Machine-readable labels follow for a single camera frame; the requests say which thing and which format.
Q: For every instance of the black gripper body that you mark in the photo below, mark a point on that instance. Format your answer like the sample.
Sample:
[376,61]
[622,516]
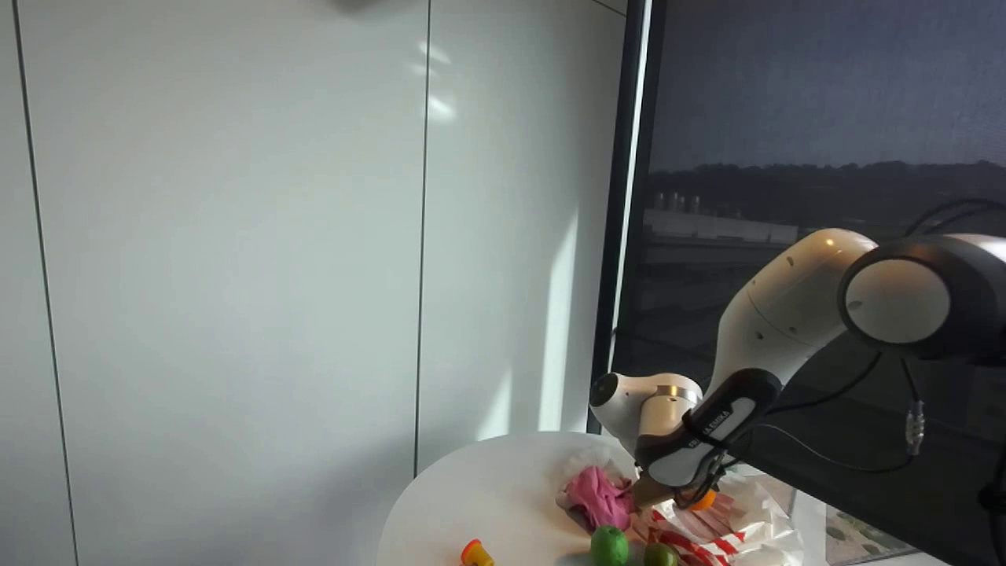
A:
[706,480]

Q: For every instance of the orange fruit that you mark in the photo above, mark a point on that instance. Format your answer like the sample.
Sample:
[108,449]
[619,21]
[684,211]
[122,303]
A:
[706,500]

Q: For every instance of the green avocado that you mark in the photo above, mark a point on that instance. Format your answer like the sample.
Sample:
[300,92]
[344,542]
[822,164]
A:
[657,556]

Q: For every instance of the green apple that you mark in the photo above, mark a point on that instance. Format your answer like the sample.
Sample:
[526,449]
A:
[612,546]

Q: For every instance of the orange ball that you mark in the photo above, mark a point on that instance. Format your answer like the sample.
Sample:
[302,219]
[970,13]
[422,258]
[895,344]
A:
[477,553]

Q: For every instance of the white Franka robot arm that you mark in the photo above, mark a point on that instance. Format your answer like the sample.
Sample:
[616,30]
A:
[797,303]

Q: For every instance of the clear plastic bag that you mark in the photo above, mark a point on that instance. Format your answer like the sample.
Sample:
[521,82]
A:
[734,537]

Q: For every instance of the pink cloth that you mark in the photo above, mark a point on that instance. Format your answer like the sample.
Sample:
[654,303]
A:
[597,497]

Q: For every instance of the black window frame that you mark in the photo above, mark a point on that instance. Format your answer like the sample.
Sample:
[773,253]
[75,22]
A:
[622,209]

